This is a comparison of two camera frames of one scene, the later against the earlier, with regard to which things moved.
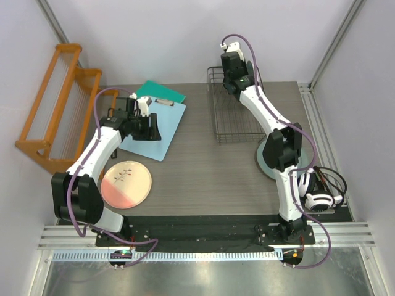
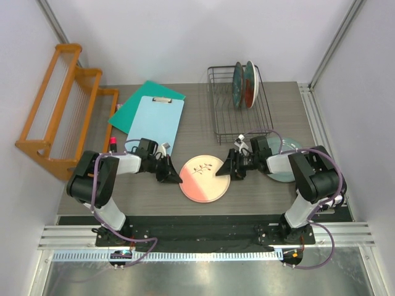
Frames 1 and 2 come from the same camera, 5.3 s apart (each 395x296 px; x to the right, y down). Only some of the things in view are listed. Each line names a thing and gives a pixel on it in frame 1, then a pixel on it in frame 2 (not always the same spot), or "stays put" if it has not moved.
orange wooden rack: [64, 111] stays put
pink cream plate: [126, 184] to [200, 182]
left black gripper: [153, 134] to [172, 176]
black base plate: [201, 230] stays put
